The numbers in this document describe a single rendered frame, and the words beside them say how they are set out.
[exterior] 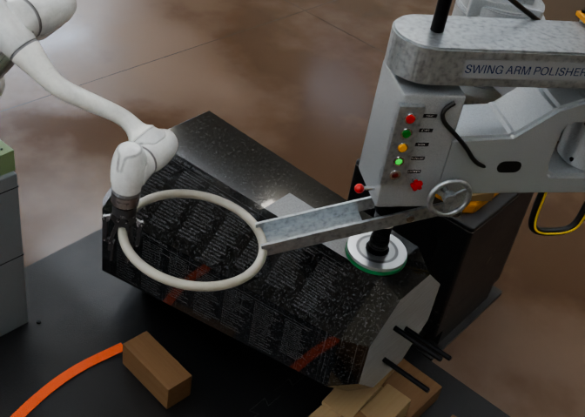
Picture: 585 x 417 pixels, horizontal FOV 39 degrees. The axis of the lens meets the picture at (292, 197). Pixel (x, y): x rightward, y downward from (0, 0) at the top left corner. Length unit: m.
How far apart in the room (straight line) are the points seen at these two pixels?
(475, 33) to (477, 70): 0.12
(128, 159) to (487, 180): 1.14
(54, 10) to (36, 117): 2.33
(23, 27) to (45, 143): 2.20
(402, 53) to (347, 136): 2.70
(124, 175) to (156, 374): 1.08
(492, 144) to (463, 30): 0.38
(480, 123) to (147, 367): 1.61
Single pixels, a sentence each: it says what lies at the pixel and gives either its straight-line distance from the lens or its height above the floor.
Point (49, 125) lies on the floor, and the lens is 4.88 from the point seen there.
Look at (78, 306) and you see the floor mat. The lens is 3.73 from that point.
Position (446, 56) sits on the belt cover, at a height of 1.67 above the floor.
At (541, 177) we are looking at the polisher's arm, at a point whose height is 1.24.
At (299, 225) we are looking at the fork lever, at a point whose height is 0.93.
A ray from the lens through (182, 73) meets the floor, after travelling 5.44.
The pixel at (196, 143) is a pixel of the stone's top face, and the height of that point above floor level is 0.83.
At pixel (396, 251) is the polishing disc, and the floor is 0.85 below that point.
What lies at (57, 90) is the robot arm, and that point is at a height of 1.36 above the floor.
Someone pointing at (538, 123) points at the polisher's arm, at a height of 1.45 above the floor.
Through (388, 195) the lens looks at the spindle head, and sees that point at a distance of 2.59.
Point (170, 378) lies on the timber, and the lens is 3.31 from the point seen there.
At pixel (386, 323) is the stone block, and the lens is 2.86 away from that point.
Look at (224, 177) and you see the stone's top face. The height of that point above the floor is 0.83.
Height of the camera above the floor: 2.68
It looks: 37 degrees down
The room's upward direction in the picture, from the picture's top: 10 degrees clockwise
